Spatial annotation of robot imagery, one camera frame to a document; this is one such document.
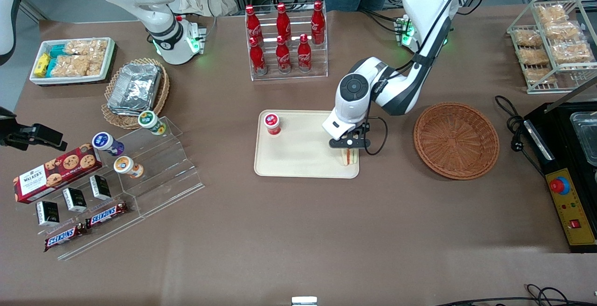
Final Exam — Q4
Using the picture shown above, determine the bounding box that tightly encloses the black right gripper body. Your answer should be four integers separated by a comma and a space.
0, 107, 20, 148

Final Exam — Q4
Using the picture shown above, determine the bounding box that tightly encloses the cream plastic tray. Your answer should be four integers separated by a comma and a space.
254, 109, 360, 179

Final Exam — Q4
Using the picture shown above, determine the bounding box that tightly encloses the oval light wicker basket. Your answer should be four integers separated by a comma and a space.
102, 58, 170, 130

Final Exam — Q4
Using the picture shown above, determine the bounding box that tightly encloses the round brown wicker basket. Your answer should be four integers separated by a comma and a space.
413, 102, 500, 181

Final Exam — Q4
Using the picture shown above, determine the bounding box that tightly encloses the red Walkers cookie box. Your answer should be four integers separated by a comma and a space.
13, 144, 103, 204

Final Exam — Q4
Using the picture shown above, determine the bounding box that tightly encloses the blue lid snack cup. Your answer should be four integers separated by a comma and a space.
92, 132, 125, 156

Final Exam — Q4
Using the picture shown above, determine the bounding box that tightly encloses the white rectangular snack bin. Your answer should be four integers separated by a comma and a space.
29, 37, 116, 86

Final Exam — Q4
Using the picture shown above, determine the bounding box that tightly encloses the red lid yogurt cup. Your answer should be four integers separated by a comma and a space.
264, 112, 282, 137

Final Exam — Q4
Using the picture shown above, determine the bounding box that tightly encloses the clear acrylic bottle rack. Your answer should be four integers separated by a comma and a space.
246, 10, 328, 82

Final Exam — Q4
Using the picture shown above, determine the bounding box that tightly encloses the small black box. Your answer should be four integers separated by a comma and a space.
62, 187, 88, 212
90, 174, 112, 201
36, 201, 60, 226

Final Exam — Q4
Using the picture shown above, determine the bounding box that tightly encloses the yellow snack pack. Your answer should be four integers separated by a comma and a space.
35, 53, 51, 77

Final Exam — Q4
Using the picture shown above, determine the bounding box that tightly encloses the clear bag of crackers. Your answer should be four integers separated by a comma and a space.
50, 56, 91, 77
65, 39, 109, 57
90, 52, 109, 77

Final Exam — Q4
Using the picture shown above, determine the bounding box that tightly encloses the red cola bottle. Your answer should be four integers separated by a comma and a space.
245, 5, 263, 41
297, 34, 312, 72
311, 0, 326, 45
276, 35, 292, 73
249, 37, 267, 75
276, 3, 292, 38

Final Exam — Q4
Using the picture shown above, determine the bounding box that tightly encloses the orange lid snack cup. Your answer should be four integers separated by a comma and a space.
114, 156, 144, 179

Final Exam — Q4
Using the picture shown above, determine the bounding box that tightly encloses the Snickers chocolate bar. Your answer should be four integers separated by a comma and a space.
85, 201, 129, 229
44, 223, 88, 252

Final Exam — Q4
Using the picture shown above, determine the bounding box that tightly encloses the stack of foil trays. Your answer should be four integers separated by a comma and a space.
107, 63, 162, 116

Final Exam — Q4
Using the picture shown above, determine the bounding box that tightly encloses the green lid snack cup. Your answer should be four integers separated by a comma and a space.
138, 110, 167, 136

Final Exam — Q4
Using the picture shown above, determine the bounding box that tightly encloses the clear acrylic stepped stand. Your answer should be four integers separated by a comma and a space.
56, 116, 205, 261

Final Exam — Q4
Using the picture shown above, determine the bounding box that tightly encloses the wrapped rice cracker pack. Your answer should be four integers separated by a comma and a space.
519, 47, 550, 66
525, 67, 558, 85
543, 21, 582, 41
534, 5, 569, 24
550, 40, 594, 64
513, 28, 544, 48

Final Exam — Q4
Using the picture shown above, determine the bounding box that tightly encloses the black machine with yellow panel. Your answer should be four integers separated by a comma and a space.
523, 101, 597, 254

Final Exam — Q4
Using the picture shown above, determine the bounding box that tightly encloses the red emergency stop button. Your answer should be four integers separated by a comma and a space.
549, 175, 570, 196

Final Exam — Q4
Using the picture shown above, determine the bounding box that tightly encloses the grey metal bar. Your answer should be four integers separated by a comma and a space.
543, 78, 597, 113

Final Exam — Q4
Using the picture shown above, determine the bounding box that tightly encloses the steel container in machine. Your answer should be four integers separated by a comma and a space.
570, 111, 597, 167

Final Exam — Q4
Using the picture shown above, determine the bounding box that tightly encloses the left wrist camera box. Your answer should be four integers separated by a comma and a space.
329, 137, 372, 150

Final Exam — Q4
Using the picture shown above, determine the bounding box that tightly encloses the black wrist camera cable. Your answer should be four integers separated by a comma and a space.
363, 0, 472, 156

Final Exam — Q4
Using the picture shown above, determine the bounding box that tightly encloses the black power cable with plug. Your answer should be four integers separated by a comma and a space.
494, 95, 546, 177

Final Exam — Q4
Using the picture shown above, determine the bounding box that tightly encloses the white wire rack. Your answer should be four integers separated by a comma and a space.
507, 0, 597, 94

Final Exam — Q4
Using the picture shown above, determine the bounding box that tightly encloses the black floor cable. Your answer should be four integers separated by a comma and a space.
434, 284, 597, 306

